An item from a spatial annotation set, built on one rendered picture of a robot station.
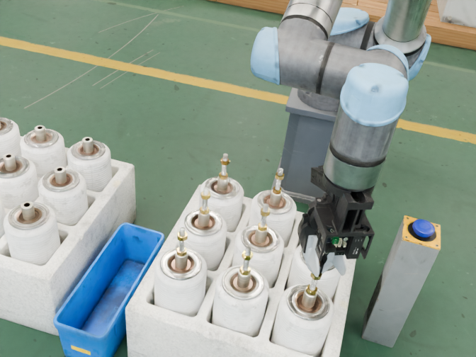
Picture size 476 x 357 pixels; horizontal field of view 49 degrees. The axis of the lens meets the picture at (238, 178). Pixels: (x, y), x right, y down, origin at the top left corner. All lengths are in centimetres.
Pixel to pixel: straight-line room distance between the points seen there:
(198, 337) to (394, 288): 40
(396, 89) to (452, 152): 132
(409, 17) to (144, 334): 83
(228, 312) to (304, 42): 48
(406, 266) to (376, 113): 49
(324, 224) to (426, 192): 99
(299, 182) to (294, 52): 79
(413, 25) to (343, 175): 59
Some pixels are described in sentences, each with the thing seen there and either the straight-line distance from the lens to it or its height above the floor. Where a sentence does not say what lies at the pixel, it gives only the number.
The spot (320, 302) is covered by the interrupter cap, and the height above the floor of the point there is 25.
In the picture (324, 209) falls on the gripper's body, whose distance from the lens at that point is 76.
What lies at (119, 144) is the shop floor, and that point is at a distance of 169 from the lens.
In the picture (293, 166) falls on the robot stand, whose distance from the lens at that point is 146.
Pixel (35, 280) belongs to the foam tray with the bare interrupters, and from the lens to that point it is 108.
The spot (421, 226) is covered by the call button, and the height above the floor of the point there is 33.
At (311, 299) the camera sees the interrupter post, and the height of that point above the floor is 27.
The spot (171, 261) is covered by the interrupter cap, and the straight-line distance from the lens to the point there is 97.
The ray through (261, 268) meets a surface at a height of 22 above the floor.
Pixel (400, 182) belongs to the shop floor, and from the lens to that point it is 171.
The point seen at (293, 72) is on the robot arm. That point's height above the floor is 64.
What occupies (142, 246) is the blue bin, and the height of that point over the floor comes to 6.
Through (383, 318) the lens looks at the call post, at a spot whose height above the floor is 9.
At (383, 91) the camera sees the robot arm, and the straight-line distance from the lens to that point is 63.
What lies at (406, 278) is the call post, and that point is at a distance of 109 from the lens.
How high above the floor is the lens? 97
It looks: 38 degrees down
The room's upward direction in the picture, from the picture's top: 7 degrees clockwise
